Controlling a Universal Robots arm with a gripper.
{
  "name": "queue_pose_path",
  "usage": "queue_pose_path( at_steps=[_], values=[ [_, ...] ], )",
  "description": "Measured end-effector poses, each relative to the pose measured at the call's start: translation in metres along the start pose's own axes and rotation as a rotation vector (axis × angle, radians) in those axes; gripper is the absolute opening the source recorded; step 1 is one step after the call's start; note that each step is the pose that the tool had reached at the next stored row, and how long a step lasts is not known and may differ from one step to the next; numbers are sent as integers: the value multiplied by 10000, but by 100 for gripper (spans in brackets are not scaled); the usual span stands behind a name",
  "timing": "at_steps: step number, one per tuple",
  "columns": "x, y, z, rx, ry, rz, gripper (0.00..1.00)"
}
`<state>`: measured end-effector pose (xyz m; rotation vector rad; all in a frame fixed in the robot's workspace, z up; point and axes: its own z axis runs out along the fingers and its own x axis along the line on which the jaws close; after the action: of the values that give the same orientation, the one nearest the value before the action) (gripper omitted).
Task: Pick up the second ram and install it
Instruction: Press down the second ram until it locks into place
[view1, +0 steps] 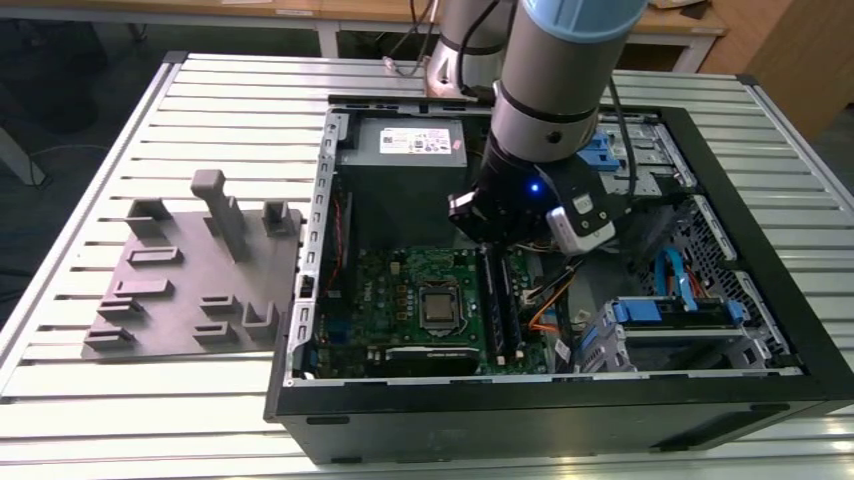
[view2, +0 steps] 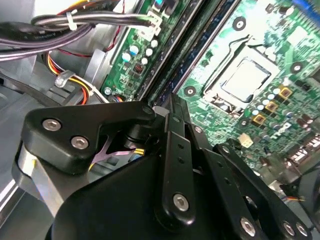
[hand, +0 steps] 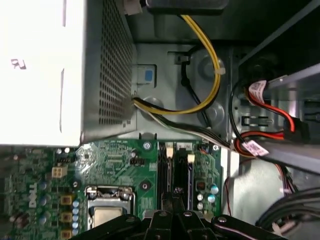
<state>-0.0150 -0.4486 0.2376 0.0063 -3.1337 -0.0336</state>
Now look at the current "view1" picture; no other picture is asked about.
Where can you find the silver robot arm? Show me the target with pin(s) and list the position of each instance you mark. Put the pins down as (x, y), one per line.
(554, 75)

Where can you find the grey power supply unit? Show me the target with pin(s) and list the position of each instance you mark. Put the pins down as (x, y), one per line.
(401, 195)

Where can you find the blue drive latch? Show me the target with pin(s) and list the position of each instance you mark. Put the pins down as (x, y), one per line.
(603, 155)

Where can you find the silver CPU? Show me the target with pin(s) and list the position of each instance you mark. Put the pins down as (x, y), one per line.
(439, 306)

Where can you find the green motherboard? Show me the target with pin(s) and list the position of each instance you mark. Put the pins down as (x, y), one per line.
(381, 280)

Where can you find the metal drive cage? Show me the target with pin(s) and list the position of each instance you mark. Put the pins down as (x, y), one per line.
(650, 150)

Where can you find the hard disk in blue carrier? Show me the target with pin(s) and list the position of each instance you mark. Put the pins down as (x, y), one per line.
(641, 310)

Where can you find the black graphics card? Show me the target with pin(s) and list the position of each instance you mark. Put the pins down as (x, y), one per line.
(427, 356)

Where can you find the metal disk bay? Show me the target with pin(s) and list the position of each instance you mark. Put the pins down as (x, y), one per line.
(694, 345)

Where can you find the black PC case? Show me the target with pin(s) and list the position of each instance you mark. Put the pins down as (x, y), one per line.
(534, 425)

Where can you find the wooden desk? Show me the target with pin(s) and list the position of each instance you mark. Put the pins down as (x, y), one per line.
(667, 25)

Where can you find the grey parts rack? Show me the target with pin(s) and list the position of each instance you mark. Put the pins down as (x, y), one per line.
(187, 280)

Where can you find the wooden cabinet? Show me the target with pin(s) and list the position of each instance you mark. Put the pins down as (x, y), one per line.
(801, 60)

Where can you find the black camera bracket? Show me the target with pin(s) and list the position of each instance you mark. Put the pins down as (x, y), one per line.
(574, 180)

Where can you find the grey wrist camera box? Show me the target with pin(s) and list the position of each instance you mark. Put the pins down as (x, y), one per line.
(581, 230)

